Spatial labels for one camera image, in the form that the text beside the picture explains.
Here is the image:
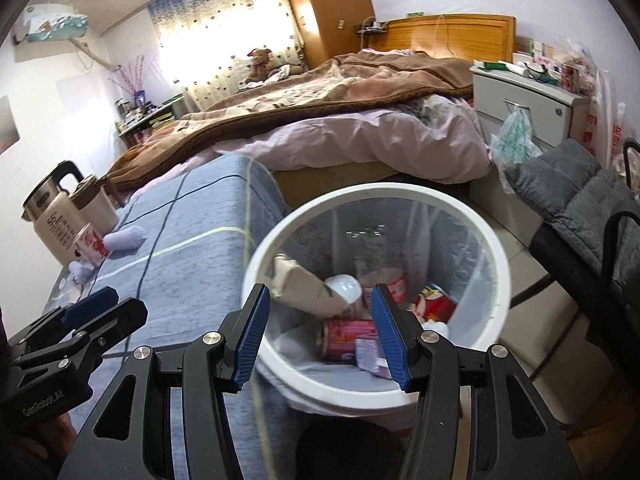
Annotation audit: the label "small lavender ribbed wrapper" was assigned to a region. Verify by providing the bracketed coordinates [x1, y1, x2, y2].
[67, 260, 96, 286]

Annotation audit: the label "brown teddy bear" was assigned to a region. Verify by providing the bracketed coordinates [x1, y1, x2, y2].
[245, 47, 281, 83]

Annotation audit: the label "clear bin liner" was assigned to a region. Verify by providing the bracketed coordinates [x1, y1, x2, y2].
[250, 195, 501, 391]

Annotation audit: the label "pink label plastic cup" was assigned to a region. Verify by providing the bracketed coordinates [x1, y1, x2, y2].
[360, 267, 407, 306]

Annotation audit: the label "beige jug brown lid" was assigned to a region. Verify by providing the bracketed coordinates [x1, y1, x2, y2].
[67, 174, 121, 233]

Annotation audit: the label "pink quilt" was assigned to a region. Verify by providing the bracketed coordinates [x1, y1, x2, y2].
[135, 95, 493, 183]

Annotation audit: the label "air conditioner pipe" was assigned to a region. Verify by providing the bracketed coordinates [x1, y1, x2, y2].
[75, 40, 126, 72]

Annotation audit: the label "wooden headboard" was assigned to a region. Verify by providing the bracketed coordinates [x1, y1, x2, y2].
[385, 12, 518, 63]

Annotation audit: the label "wooden wardrobe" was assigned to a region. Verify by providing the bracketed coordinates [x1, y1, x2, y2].
[275, 0, 378, 68]

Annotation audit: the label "white trash bin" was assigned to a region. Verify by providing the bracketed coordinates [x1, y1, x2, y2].
[241, 182, 512, 413]

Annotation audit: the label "green print plastic bag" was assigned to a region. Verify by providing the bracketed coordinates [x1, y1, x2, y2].
[487, 105, 543, 171]

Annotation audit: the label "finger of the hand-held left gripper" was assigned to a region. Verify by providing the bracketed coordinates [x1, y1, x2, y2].
[10, 286, 119, 354]
[12, 297, 149, 386]

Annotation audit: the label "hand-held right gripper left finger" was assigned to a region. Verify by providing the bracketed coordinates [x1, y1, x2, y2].
[57, 284, 271, 480]

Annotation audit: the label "purple drink carton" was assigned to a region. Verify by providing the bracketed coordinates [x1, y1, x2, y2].
[355, 337, 393, 378]

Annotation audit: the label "beige drink carton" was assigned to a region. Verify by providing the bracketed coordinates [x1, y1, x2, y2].
[270, 254, 351, 318]

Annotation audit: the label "patterned curtain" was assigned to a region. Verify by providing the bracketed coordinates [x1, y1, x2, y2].
[147, 0, 308, 111]

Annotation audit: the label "white nightstand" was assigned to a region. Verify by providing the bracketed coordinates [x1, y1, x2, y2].
[470, 65, 593, 148]

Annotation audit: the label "red print plastic bag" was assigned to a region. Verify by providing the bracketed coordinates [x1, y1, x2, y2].
[560, 35, 640, 161]

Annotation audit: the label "decorative striped sticks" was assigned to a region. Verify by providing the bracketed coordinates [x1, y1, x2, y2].
[110, 55, 161, 96]

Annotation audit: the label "grey cushioned chair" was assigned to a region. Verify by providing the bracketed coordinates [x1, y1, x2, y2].
[510, 140, 640, 341]

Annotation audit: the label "brown blanket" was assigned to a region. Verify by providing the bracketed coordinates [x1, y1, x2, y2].
[107, 50, 476, 191]

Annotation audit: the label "pile of small boxes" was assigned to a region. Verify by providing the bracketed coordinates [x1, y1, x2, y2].
[472, 37, 568, 81]

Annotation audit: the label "small wall shelf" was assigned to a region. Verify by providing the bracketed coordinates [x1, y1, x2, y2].
[356, 17, 391, 36]

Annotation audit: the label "grey chair cushion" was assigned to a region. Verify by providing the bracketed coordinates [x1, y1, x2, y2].
[502, 137, 640, 281]

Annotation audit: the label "red milk can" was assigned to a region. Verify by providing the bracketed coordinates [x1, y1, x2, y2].
[320, 317, 381, 363]

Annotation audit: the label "steel beige electric kettle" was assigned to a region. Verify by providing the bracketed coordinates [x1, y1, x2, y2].
[21, 160, 96, 266]

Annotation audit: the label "red cartoon print can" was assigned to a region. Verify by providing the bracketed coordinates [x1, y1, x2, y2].
[412, 285, 458, 323]

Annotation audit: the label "white plastic bottle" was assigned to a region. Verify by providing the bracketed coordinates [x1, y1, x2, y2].
[324, 274, 363, 311]

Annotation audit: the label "wall air conditioner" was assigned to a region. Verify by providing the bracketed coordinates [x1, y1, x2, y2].
[12, 2, 91, 43]

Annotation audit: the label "cluttered desk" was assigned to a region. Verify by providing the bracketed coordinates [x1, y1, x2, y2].
[115, 100, 193, 148]

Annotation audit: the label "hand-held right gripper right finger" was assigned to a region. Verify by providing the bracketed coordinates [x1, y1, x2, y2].
[371, 284, 583, 480]

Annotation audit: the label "red white drink carton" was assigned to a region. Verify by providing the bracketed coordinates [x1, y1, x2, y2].
[72, 222, 111, 267]

